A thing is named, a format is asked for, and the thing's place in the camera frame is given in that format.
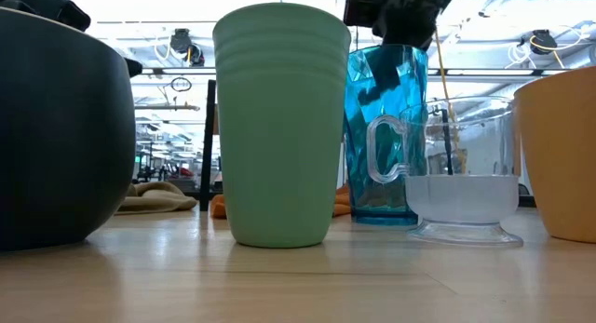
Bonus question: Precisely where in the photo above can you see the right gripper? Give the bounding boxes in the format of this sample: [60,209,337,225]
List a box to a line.
[343,0,460,108]

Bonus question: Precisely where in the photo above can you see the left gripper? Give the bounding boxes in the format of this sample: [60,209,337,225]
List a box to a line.
[0,0,144,78]

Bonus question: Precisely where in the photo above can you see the blue faceted plastic tumbler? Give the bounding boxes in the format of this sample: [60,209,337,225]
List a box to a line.
[343,44,430,227]

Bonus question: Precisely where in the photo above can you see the black mug orange inside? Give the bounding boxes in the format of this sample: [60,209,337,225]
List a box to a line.
[0,6,137,252]

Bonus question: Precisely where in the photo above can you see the green ribbed plastic cup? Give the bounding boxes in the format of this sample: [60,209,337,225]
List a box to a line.
[211,1,353,249]

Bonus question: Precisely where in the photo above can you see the clear glass footed mug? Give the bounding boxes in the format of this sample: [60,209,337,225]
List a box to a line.
[365,95,525,249]

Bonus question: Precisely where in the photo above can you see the orange plastic cup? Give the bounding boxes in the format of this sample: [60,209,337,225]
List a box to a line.
[512,65,596,245]

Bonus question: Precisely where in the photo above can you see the khaki cloth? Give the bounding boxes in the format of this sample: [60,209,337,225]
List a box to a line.
[115,181,199,216]

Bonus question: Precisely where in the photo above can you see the orange cloth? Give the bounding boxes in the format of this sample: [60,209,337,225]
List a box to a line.
[210,184,353,220]

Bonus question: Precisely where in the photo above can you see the ceiling cable reel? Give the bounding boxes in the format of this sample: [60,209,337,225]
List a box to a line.
[529,29,559,56]
[169,27,207,68]

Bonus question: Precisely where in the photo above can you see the yellow cable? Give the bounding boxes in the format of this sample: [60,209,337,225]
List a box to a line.
[433,28,468,175]

